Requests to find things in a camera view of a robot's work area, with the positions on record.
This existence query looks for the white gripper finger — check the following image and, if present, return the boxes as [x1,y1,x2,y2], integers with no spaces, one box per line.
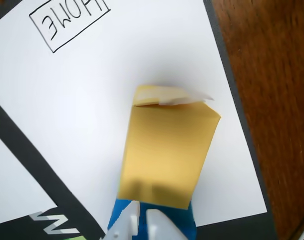
[103,200,140,240]
[143,209,185,240]

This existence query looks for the yellow paper box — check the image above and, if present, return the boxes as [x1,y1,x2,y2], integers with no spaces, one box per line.
[117,84,222,210]

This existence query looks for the blue paper box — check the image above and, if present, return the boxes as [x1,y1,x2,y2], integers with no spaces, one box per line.
[106,198,199,240]

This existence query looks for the white zone one sheet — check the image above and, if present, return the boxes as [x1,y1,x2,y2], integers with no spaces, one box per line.
[0,129,58,226]

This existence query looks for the white home zone sheet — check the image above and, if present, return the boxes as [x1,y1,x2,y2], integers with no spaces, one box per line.
[0,0,268,233]

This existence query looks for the dark grey printed mat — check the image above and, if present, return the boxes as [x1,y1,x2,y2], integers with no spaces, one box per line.
[0,0,279,240]

